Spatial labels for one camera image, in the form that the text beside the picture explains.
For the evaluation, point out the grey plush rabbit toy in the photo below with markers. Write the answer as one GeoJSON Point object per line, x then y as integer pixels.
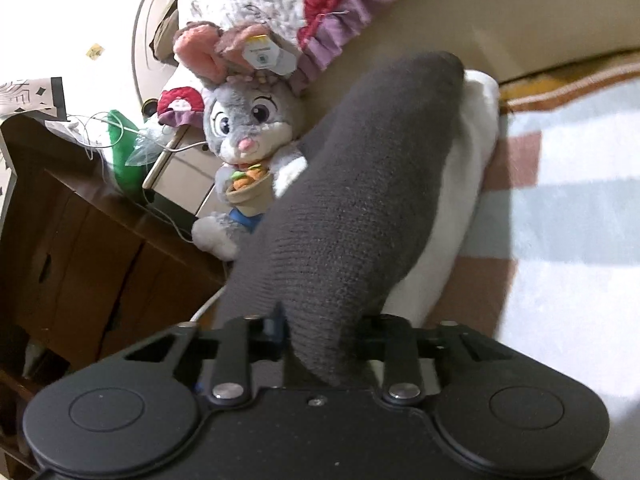
{"type": "Point", "coordinates": [250, 120]}

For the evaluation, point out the white quilted bedspread, red print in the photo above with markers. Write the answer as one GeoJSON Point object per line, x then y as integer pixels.
{"type": "Point", "coordinates": [280, 5]}

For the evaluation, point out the geometric patterned tablecloth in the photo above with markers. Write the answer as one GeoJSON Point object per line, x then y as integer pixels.
{"type": "Point", "coordinates": [30, 97]}

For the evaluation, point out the brown wooden drawer cabinet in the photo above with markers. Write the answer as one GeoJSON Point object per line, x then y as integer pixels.
{"type": "Point", "coordinates": [100, 260]}

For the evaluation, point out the dark wooden desk panel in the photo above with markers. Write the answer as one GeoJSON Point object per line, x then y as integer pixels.
{"type": "Point", "coordinates": [15, 410]}

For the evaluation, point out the dark brown knit sweater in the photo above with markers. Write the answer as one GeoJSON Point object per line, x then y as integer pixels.
{"type": "Point", "coordinates": [360, 185]}

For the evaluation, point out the beige round bed headboard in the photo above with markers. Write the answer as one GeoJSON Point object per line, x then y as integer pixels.
{"type": "Point", "coordinates": [150, 35]}

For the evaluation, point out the green plastic bag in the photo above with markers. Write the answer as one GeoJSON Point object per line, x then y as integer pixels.
{"type": "Point", "coordinates": [122, 160]}

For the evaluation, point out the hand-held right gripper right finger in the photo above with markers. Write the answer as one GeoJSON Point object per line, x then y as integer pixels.
{"type": "Point", "coordinates": [392, 340]}

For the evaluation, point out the brown pillow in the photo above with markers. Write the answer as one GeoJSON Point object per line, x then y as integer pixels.
{"type": "Point", "coordinates": [167, 30]}

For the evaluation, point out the beige bed base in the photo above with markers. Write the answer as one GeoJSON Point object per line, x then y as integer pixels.
{"type": "Point", "coordinates": [500, 10]}

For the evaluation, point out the folded white garment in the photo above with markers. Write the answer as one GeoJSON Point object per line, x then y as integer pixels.
{"type": "Point", "coordinates": [460, 185]}

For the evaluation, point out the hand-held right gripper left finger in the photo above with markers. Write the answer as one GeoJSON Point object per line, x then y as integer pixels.
{"type": "Point", "coordinates": [274, 325]}

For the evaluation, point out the checkered rug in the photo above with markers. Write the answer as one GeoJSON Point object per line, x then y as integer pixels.
{"type": "Point", "coordinates": [575, 260]}

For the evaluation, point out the beige nightstand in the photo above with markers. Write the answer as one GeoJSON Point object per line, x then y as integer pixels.
{"type": "Point", "coordinates": [185, 175]}

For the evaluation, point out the yellow wall sticker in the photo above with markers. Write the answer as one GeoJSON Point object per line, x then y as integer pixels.
{"type": "Point", "coordinates": [96, 51]}

